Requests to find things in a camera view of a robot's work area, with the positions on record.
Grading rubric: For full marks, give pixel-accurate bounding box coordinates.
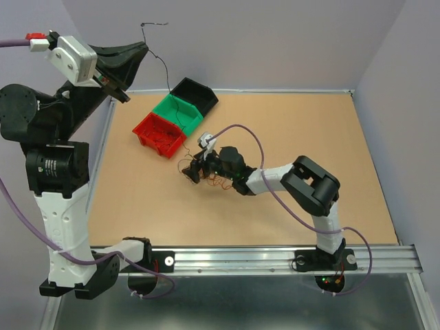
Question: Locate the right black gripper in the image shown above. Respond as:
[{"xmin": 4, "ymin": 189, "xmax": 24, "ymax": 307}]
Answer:
[{"xmin": 181, "ymin": 146, "xmax": 235, "ymax": 184}]

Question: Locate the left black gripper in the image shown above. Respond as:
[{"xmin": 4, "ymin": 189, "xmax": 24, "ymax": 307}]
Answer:
[{"xmin": 54, "ymin": 38, "xmax": 148, "ymax": 140}]

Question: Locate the cable bundle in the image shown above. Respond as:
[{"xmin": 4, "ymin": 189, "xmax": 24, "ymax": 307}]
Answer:
[{"xmin": 177, "ymin": 153, "xmax": 234, "ymax": 192}]

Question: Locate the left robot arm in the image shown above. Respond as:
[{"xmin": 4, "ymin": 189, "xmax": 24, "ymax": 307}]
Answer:
[{"xmin": 1, "ymin": 37, "xmax": 153, "ymax": 300}]

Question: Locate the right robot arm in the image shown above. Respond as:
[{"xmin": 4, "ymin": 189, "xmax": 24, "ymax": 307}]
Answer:
[{"xmin": 181, "ymin": 146, "xmax": 346, "ymax": 272}]

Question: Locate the red plastic bin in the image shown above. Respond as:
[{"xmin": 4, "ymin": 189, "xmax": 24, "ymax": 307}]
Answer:
[{"xmin": 132, "ymin": 112, "xmax": 186, "ymax": 159}]

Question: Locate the green plastic bin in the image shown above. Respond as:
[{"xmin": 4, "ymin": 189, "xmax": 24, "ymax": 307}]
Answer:
[{"xmin": 152, "ymin": 93, "xmax": 204, "ymax": 137}]

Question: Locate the black plastic bin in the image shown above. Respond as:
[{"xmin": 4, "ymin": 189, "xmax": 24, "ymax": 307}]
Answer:
[{"xmin": 170, "ymin": 77, "xmax": 219, "ymax": 117}]

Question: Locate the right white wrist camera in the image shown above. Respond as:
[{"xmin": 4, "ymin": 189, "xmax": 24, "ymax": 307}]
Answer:
[{"xmin": 197, "ymin": 132, "xmax": 217, "ymax": 160}]

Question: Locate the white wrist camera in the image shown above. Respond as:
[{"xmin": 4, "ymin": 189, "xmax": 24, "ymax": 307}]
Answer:
[
  {"xmin": 197, "ymin": 132, "xmax": 217, "ymax": 160},
  {"xmin": 46, "ymin": 36, "xmax": 100, "ymax": 87}
]

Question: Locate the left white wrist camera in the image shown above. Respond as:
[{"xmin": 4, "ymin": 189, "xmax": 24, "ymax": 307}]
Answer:
[{"xmin": 46, "ymin": 36, "xmax": 100, "ymax": 87}]

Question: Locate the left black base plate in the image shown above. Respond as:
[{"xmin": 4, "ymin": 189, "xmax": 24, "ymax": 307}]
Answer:
[{"xmin": 120, "ymin": 250, "xmax": 175, "ymax": 274}]

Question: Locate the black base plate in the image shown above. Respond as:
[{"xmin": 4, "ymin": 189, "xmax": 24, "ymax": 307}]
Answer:
[
  {"xmin": 294, "ymin": 249, "xmax": 358, "ymax": 272},
  {"xmin": 120, "ymin": 250, "xmax": 175, "ymax": 274}
]

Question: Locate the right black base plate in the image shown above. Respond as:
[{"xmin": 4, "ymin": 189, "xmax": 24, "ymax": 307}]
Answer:
[{"xmin": 294, "ymin": 249, "xmax": 358, "ymax": 272}]

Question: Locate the aluminium mounting rail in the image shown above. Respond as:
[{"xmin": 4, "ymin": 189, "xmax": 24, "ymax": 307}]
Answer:
[{"xmin": 116, "ymin": 244, "xmax": 423, "ymax": 276}]

